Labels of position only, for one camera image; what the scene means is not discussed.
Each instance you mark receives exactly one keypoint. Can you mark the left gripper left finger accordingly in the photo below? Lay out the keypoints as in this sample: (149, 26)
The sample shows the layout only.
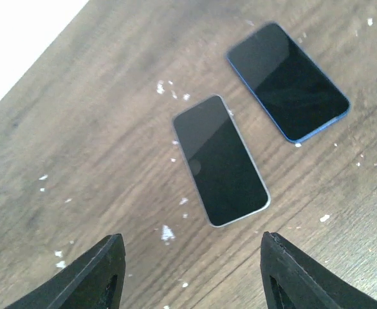
(94, 280)

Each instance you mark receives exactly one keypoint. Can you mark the phone with black screen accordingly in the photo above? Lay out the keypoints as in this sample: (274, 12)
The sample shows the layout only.
(296, 94)

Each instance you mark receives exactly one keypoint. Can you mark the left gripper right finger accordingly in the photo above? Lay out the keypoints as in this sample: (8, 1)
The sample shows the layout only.
(293, 279)

